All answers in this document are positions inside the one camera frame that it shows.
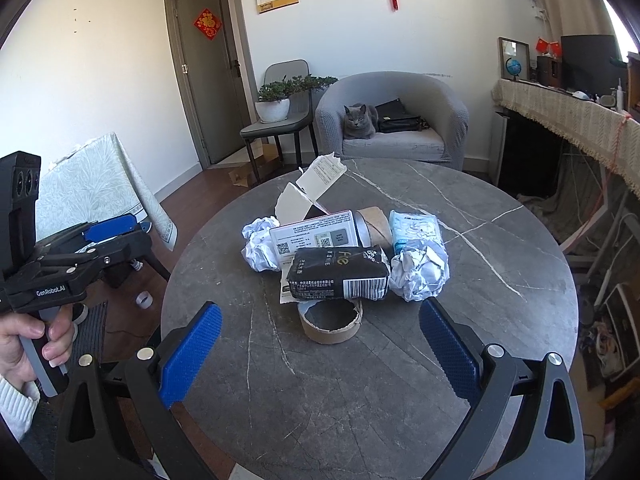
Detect small red flags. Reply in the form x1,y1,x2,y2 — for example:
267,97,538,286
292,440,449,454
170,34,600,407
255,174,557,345
535,37,562,58

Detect torn white cardboard box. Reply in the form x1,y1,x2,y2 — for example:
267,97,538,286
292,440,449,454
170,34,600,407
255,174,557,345
274,153,347,226

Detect round grey marble table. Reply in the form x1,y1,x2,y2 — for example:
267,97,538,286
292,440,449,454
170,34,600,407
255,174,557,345
162,159,578,479

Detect cardboard tape ring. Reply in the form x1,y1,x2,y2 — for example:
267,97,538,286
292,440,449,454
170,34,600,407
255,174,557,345
297,297,365,346

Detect small blue globe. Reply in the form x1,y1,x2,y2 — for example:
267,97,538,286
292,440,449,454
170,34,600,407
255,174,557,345
504,58,523,80

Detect grey door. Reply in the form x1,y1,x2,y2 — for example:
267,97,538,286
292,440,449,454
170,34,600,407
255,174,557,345
165,0,250,169

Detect white patterned cloth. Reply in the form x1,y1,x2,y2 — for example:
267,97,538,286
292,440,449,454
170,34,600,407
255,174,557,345
36,133,178,250

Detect black monitor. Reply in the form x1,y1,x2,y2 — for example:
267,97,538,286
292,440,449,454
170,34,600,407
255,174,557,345
561,35,627,96

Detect blue white tissue pack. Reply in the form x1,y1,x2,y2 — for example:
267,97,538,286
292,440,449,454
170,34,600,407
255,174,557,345
390,210,442,254

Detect brown cardboard tube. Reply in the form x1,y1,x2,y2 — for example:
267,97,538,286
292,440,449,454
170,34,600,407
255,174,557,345
354,207,393,249

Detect cardboard box on floor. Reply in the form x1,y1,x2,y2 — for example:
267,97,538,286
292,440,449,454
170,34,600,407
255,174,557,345
229,141,282,188

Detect wooden picture frame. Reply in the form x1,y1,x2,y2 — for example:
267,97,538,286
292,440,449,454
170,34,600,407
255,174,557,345
498,37,530,80

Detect beige fringed table cloth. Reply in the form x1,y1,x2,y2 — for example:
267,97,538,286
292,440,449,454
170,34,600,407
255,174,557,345
491,79,640,194

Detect dog picture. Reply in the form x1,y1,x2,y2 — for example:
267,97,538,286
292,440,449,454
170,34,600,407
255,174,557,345
591,283,639,382

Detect white sleeve forearm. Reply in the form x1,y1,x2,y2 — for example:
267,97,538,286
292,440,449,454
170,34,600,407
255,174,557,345
0,377,40,442

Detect white tape roll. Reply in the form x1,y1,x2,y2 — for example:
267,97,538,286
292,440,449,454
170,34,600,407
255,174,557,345
136,290,153,310

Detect black coffee bag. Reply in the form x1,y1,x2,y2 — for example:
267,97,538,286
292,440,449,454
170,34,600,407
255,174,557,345
286,246,390,301

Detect red door decoration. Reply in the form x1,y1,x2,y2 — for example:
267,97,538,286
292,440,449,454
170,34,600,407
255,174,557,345
193,9,224,40

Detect left hand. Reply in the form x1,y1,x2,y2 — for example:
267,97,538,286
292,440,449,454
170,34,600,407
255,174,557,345
0,303,76,391

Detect potted green plant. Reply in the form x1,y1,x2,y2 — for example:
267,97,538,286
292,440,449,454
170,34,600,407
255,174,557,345
255,75,337,124

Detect grey cat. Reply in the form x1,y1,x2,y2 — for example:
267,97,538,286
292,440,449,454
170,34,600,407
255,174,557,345
343,103,378,139

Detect grey dining chair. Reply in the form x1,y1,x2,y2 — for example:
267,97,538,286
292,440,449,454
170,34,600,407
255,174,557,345
240,60,314,182

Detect grey armchair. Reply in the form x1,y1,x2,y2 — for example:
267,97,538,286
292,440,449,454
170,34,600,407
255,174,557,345
314,72,469,170

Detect white paper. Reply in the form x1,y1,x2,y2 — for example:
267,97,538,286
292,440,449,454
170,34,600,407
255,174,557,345
241,217,280,272
390,240,450,302

